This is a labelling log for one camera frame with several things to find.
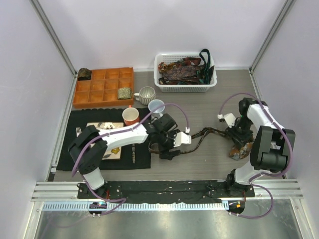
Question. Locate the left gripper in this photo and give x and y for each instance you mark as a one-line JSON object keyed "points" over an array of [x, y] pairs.
{"points": [[168, 155]]}

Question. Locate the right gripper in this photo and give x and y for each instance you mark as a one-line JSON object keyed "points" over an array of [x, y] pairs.
{"points": [[239, 139]]}

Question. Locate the orange grey floral tie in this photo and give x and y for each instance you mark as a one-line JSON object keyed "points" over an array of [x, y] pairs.
{"points": [[199, 139]]}

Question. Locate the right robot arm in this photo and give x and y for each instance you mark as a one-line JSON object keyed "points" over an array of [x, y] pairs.
{"points": [[267, 143]]}

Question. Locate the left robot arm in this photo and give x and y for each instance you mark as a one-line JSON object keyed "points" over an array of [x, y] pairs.
{"points": [[88, 148]]}

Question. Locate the frosted blue footed cup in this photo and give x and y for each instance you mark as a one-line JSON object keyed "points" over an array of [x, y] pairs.
{"points": [[156, 107]]}

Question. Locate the orange ceramic mug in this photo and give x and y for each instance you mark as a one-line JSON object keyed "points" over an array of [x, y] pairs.
{"points": [[130, 116]]}

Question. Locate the square floral ceramic plate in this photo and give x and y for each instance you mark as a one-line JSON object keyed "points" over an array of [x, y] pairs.
{"points": [[113, 154]]}

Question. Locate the grey ribbed ceramic mug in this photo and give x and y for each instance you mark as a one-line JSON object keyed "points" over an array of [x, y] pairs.
{"points": [[145, 95]]}

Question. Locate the green floral rolled tie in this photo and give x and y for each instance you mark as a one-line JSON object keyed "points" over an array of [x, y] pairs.
{"points": [[124, 93]]}

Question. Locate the dark green tie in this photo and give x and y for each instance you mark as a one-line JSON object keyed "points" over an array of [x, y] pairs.
{"points": [[206, 72]]}

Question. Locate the dark paisley tie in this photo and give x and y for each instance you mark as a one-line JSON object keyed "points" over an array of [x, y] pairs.
{"points": [[178, 74]]}

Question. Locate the multicolour patterned tie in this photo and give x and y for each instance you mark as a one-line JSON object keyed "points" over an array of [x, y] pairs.
{"points": [[162, 67]]}

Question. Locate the orange wooden divided tray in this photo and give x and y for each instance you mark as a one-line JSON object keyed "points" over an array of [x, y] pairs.
{"points": [[101, 90]]}

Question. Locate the silver fork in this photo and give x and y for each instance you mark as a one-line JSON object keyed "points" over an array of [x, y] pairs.
{"points": [[78, 131]]}

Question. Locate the dark red patterned tie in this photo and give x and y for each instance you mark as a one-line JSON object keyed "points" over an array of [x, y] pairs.
{"points": [[191, 61]]}

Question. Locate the white plastic basket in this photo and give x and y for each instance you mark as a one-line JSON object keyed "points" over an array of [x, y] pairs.
{"points": [[177, 58]]}

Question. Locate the dark rolled tie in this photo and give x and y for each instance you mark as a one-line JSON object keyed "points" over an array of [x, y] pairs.
{"points": [[84, 74]]}

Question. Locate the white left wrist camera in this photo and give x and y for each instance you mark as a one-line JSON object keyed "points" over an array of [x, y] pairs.
{"points": [[182, 137]]}

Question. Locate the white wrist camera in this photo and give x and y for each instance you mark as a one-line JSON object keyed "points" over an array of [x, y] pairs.
{"points": [[229, 119], [182, 137]]}

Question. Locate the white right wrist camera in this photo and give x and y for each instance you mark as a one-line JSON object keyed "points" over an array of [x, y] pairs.
{"points": [[229, 119]]}

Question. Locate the patterned handle knife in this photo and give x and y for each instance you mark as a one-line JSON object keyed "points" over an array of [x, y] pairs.
{"points": [[133, 154]]}

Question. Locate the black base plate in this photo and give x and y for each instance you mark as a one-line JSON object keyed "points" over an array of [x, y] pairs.
{"points": [[169, 192]]}

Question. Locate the white slotted cable duct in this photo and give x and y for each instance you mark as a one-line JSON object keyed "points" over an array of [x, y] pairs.
{"points": [[98, 207]]}

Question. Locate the aluminium frame rail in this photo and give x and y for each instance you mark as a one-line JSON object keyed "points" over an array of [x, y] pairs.
{"points": [[66, 191]]}

